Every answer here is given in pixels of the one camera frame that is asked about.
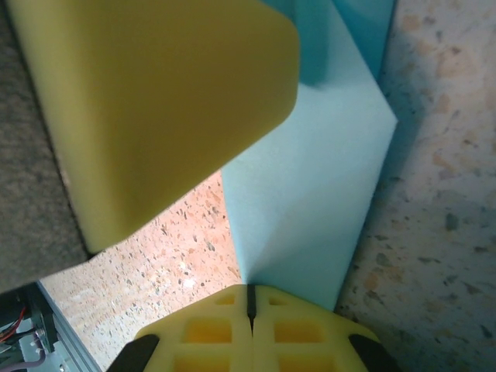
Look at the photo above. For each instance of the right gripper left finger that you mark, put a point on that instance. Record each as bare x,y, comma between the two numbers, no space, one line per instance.
209,329

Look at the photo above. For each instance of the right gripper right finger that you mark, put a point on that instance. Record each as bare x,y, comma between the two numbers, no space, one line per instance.
298,333

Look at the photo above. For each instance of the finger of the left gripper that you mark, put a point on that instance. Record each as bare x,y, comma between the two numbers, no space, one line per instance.
155,97

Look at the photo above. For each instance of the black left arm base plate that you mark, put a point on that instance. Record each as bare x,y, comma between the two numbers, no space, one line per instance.
40,317

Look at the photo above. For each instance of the long aluminium mounting rail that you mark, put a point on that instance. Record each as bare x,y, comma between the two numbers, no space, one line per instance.
73,345

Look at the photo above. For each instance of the light blue cloth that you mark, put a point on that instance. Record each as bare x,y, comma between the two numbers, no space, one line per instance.
310,174

